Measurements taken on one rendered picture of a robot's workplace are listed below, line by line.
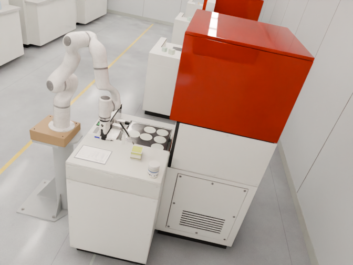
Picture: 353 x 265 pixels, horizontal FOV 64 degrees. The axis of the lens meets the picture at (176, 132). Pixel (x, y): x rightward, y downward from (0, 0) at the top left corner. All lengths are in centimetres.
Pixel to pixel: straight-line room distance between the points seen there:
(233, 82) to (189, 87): 27
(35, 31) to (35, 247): 469
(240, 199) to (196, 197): 34
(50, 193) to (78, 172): 106
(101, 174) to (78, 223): 56
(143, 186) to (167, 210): 68
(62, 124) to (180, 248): 146
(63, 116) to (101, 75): 56
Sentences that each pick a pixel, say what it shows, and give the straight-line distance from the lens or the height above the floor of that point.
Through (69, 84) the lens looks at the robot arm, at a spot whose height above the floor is 126.
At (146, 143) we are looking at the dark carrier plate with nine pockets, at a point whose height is 90.
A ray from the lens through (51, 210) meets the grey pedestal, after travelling 293.
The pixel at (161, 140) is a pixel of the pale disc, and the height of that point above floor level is 90.
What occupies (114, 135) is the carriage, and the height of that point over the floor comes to 88.
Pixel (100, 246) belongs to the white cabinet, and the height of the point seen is 18.
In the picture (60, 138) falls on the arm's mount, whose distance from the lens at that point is 225.
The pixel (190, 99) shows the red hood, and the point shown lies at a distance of 183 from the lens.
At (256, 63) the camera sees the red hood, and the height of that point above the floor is 172.
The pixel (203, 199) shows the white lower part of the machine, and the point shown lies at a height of 58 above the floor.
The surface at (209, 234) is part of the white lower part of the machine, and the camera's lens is 264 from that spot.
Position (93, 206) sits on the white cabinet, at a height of 61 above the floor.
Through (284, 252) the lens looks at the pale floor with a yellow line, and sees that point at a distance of 307.
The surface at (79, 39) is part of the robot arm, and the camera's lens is 192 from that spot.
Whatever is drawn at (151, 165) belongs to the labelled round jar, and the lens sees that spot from 176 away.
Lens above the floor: 220
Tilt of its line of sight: 33 degrees down
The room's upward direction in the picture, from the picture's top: 12 degrees clockwise
